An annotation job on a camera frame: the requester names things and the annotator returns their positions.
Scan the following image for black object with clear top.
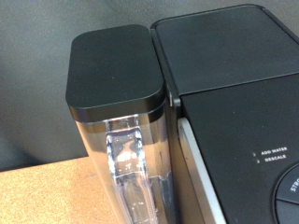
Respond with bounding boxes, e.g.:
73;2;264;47
64;24;179;224

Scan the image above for black Keurig coffee machine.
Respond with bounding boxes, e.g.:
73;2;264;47
149;3;299;224

